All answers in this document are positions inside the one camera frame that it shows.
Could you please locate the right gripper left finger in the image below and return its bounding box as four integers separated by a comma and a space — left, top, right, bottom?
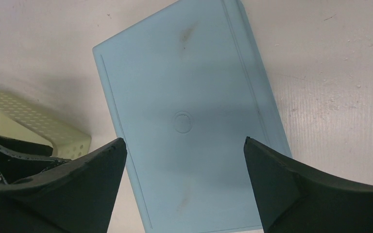
0, 138, 127, 233

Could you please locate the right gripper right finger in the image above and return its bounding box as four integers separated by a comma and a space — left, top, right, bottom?
244, 137, 373, 233

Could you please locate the yellow-green perforated basket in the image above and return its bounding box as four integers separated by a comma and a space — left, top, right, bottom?
0, 90, 91, 160

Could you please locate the light blue perforated basket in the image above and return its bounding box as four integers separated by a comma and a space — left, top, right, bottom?
93, 0, 291, 233

